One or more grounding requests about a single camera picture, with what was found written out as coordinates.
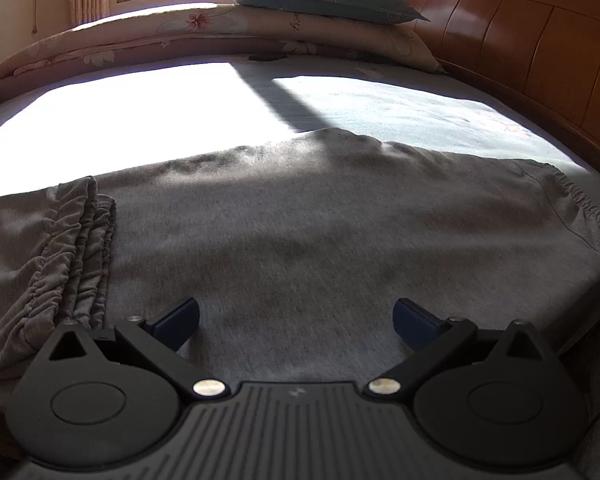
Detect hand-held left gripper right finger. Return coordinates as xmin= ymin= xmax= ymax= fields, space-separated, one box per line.
xmin=364 ymin=298 xmax=556 ymax=401

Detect wooden bed headboard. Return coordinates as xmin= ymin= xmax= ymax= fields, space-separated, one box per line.
xmin=397 ymin=0 xmax=600 ymax=181

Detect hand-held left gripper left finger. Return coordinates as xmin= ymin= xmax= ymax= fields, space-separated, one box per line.
xmin=47 ymin=297 xmax=228 ymax=402

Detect folded pink floral quilt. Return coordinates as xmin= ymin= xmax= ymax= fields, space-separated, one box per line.
xmin=0 ymin=2 xmax=448 ymax=88

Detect grey drawstring sweatpants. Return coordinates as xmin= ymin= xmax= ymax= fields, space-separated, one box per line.
xmin=0 ymin=127 xmax=600 ymax=396

